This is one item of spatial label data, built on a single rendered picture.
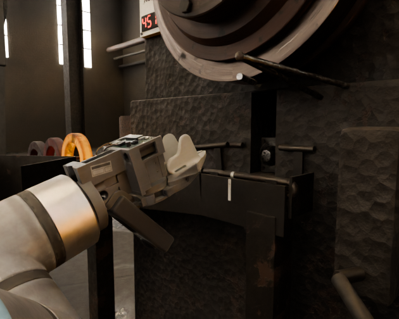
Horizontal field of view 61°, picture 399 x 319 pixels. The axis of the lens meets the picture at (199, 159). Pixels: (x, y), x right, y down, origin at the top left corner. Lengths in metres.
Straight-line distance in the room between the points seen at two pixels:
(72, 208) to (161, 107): 0.59
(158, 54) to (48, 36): 10.45
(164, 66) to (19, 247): 0.75
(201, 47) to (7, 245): 0.47
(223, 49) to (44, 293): 0.46
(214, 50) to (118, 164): 0.31
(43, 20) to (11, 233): 11.20
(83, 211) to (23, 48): 10.78
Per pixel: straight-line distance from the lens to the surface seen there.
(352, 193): 0.51
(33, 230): 0.36
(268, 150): 0.70
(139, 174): 0.42
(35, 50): 11.21
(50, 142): 1.38
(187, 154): 0.48
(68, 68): 7.51
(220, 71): 0.64
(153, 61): 1.05
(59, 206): 0.37
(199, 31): 0.64
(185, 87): 0.93
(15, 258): 0.35
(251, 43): 0.58
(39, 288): 0.34
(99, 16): 12.37
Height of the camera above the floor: 0.81
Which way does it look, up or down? 6 degrees down
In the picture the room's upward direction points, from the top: straight up
